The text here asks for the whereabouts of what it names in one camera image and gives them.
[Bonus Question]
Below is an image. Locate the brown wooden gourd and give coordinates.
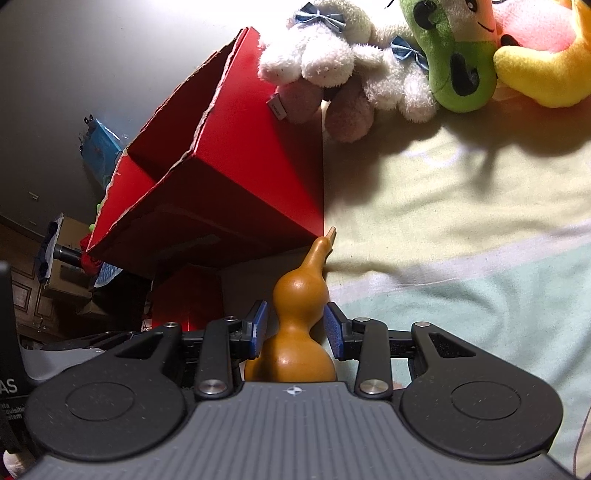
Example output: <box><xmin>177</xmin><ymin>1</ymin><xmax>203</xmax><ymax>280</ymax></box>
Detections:
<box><xmin>245</xmin><ymin>227</ymin><xmax>337</xmax><ymax>383</ymax></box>

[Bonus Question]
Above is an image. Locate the blue patterned cloth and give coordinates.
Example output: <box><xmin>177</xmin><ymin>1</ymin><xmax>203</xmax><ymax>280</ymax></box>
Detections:
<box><xmin>94</xmin><ymin>262</ymin><xmax>122</xmax><ymax>288</ymax></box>

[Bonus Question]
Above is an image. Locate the red cardboard box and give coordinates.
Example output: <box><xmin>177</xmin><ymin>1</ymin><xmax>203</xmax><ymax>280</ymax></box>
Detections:
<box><xmin>85</xmin><ymin>26</ymin><xmax>327</xmax><ymax>276</ymax></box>

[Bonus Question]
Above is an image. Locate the wooden cabinet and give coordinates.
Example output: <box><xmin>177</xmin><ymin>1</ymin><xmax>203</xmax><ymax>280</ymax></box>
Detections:
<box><xmin>1</xmin><ymin>217</ymin><xmax>94</xmax><ymax>343</ymax></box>

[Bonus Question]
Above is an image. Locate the blue gift bag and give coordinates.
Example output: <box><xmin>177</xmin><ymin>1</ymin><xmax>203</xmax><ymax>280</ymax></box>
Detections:
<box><xmin>79</xmin><ymin>114</ymin><xmax>124</xmax><ymax>189</ymax></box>

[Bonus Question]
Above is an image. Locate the white fluffy plush toy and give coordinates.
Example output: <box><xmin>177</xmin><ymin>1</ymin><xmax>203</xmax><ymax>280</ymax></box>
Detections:
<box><xmin>257</xmin><ymin>1</ymin><xmax>438</xmax><ymax>143</ymax></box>

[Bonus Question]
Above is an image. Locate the green and yellow plush toy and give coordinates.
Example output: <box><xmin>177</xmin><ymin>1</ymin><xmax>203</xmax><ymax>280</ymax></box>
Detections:
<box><xmin>400</xmin><ymin>1</ymin><xmax>590</xmax><ymax>113</ymax></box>

